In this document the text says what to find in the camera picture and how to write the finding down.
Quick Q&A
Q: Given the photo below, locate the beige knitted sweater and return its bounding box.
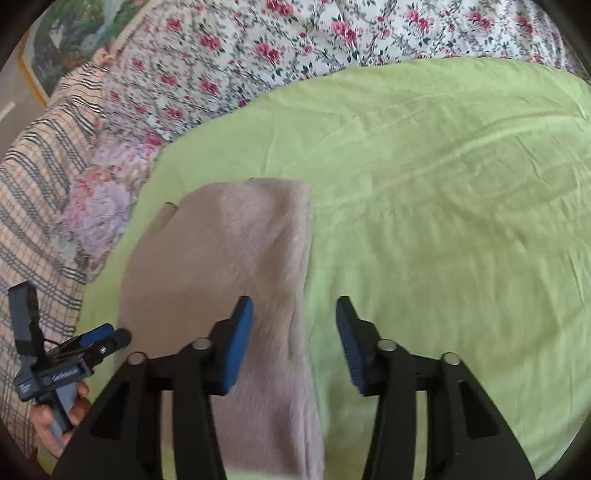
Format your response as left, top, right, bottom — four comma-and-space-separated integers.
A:
119, 179, 325, 479

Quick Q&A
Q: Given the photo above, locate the left hand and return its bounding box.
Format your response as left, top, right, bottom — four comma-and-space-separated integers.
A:
30, 382, 92, 459

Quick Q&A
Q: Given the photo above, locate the purple pink floral pillow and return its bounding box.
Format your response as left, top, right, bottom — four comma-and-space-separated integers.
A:
51, 139, 162, 282

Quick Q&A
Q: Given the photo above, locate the beige plaid blanket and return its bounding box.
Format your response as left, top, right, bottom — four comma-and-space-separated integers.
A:
1, 60, 108, 453

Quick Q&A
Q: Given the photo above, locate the light green bed sheet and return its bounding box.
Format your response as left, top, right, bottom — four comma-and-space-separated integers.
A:
36, 57, 591, 480

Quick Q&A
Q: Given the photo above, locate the white red floral quilt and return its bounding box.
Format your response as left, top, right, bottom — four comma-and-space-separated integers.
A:
101, 0, 584, 146

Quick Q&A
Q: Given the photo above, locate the gold framed painting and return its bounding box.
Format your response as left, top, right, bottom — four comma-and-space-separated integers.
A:
16, 0, 157, 107

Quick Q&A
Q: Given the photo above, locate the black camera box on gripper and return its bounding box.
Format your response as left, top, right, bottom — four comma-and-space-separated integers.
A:
8, 281, 46, 368

